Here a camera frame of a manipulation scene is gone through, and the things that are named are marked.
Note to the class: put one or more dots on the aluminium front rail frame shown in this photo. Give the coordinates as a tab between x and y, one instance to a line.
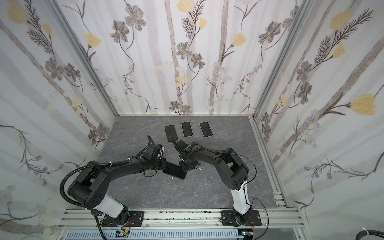
277	224

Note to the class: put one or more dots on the black phone case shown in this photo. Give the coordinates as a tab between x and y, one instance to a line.
171	133

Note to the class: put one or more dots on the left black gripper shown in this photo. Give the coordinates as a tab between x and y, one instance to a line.
164	164

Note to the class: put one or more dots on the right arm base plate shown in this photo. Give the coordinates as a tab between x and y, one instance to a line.
256	217

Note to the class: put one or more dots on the small green circuit board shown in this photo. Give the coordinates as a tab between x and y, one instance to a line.
122	234

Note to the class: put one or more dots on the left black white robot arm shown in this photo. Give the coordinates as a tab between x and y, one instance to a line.
87	186

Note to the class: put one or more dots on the white slotted cable duct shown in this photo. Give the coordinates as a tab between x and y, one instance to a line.
177	234

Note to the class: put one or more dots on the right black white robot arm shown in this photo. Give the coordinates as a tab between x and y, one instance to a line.
231	169

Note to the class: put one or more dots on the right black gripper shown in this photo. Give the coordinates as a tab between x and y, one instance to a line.
180	144

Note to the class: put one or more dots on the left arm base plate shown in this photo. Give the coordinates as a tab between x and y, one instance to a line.
136	218

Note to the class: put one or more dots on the black phone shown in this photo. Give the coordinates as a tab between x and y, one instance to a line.
206	129
187	129
174	171

